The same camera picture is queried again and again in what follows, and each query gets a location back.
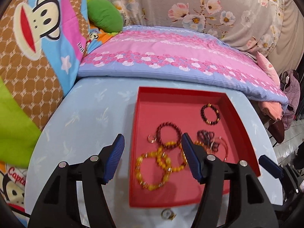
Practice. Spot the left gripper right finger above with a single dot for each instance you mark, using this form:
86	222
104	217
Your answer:
248	205

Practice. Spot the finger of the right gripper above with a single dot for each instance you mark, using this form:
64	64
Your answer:
271	167

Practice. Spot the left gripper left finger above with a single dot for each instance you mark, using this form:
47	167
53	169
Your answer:
57	204

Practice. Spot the wide gold braided bangle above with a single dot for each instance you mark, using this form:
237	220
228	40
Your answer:
206	147

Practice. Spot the thin gold bangle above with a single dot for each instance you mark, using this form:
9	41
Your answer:
222	142

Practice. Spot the purple garnet bead strand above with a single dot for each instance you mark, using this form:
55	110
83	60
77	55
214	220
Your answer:
207	140

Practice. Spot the gold hoop earring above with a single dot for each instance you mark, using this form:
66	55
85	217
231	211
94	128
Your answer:
152	139
168	214

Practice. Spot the salmon pink folded cloth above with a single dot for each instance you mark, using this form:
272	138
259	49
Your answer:
272	109

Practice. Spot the red shallow box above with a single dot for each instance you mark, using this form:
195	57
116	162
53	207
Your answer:
160	175

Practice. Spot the mauve jacket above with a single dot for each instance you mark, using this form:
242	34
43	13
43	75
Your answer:
291	87

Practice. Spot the pink cushion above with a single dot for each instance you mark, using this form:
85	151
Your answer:
268	68

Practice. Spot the pink and blue blanket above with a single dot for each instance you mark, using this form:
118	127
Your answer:
180	55

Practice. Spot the grey floral duvet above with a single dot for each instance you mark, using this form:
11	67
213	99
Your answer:
273	28

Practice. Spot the colourful monkey cartoon quilt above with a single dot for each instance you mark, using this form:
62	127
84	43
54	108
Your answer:
42	45

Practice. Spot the green plush pillow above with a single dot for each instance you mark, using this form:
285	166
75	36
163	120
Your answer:
105	16

